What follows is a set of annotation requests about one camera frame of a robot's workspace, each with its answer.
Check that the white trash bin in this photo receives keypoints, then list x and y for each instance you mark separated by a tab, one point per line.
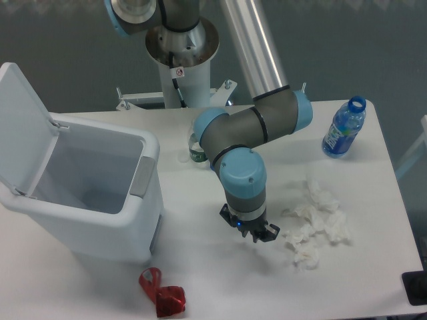
92	185

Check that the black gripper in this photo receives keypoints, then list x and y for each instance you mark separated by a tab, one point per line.
253	222

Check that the white bottle cap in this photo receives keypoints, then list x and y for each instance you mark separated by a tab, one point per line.
183	158

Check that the black device at edge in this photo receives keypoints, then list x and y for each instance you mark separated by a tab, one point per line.
415	287

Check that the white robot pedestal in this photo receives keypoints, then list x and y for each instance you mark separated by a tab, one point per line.
183	60

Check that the crumpled white tissue pile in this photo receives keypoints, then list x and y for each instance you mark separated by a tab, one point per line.
320	215

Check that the blue plastic bottle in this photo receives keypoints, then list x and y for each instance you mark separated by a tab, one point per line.
346	124

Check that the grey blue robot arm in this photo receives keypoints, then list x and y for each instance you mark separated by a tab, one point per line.
228	140

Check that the white chair frame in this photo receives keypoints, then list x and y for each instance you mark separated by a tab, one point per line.
413	153

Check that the clear green-label bottle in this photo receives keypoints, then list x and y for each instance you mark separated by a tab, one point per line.
197	155

